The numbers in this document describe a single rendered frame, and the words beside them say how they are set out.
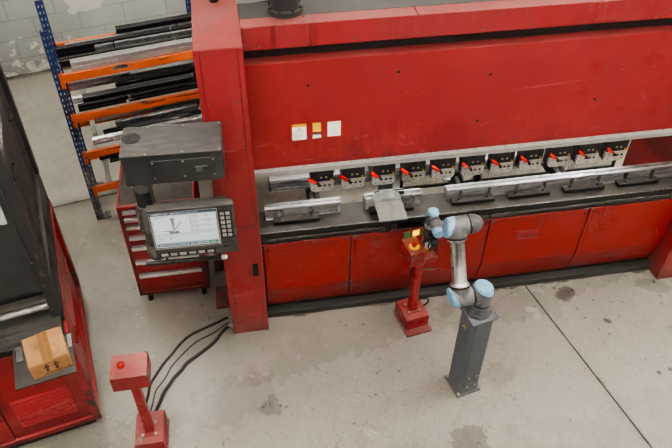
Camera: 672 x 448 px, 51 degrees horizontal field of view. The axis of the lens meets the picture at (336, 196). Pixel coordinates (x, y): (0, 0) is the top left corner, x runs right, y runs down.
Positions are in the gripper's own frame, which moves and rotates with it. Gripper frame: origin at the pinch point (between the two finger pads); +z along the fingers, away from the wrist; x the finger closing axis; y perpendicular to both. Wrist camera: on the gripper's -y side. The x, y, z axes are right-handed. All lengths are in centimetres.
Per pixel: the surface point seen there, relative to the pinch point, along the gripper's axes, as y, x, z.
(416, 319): -14, 6, 62
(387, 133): 38, 21, -75
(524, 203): 7, -73, -14
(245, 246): 27, 116, -13
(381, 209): 21.0, 26.7, -25.1
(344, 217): 33, 47, -12
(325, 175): 41, 59, -46
